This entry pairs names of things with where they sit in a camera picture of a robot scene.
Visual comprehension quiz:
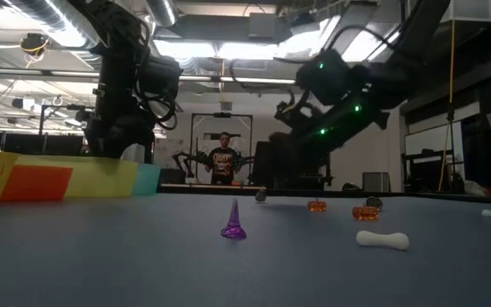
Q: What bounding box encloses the person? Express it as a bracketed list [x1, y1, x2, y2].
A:
[205, 130, 243, 186]

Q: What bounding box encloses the white wall board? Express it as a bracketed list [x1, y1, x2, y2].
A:
[404, 120, 465, 157]

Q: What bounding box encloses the silver round duct elbow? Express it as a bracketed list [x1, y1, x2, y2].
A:
[145, 0, 179, 27]

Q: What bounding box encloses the wooden background table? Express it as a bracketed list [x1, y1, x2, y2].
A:
[161, 182, 268, 192]

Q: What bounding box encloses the purple witch hat decoration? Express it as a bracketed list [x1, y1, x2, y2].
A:
[220, 197, 247, 240]

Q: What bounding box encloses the black shelf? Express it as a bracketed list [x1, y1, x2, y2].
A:
[401, 148, 464, 194]

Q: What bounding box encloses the teal plastic bin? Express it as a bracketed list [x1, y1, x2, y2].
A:
[132, 163, 162, 197]

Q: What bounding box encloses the yellow hanging cable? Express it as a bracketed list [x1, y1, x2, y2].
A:
[438, 19, 457, 193]

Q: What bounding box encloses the yellow-green plastic bin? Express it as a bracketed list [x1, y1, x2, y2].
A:
[14, 153, 139, 200]

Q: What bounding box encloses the silver spiral ventilation duct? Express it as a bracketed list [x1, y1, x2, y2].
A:
[2, 0, 101, 50]

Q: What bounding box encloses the black low partition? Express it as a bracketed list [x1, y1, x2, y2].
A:
[0, 130, 87, 156]

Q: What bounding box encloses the white bag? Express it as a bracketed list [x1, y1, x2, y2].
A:
[462, 179, 488, 197]

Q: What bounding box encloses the black gantry frame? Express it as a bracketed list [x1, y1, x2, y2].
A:
[38, 104, 89, 148]
[189, 112, 254, 187]

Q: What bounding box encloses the grey rectangular air duct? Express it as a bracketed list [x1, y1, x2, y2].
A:
[155, 11, 327, 46]

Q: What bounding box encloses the black tripod stand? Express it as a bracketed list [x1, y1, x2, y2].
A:
[445, 104, 459, 193]

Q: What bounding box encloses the grey box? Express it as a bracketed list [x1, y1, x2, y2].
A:
[361, 171, 392, 194]

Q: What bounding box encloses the round ceiling device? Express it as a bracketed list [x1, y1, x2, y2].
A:
[19, 32, 50, 56]

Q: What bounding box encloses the grey cover sheet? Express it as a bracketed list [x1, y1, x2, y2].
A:
[119, 142, 147, 164]

